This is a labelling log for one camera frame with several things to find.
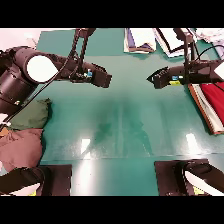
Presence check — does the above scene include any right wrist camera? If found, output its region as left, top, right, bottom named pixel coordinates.
left=173, top=28, right=198, bottom=65

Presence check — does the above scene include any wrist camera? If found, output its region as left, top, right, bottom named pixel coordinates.
left=173, top=28, right=198, bottom=65
left=70, top=28, right=98, bottom=68

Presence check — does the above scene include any white garment with black trim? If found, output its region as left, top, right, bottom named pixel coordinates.
left=152, top=28, right=198, bottom=59

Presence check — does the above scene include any lavender garment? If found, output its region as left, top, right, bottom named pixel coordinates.
left=212, top=40, right=224, bottom=64

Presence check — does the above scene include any white and purple garment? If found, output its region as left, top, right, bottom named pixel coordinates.
left=123, top=28, right=157, bottom=55

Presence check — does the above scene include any white patterned garment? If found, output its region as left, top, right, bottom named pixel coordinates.
left=194, top=28, right=224, bottom=45

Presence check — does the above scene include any black cable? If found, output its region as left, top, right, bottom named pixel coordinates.
left=195, top=44, right=224, bottom=63
left=0, top=31, right=81, bottom=129

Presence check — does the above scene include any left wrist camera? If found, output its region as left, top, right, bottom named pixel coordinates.
left=70, top=28, right=98, bottom=68

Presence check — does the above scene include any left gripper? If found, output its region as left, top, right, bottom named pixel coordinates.
left=84, top=62, right=113, bottom=90

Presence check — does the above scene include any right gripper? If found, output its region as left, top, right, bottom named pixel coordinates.
left=146, top=66, right=187, bottom=90

